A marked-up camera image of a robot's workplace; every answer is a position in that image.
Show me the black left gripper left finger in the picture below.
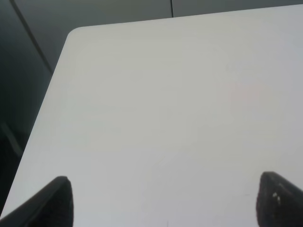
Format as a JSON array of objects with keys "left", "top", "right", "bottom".
[{"left": 0, "top": 176, "right": 74, "bottom": 227}]

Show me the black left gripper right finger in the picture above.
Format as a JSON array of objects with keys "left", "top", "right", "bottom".
[{"left": 256, "top": 172, "right": 303, "bottom": 227}]

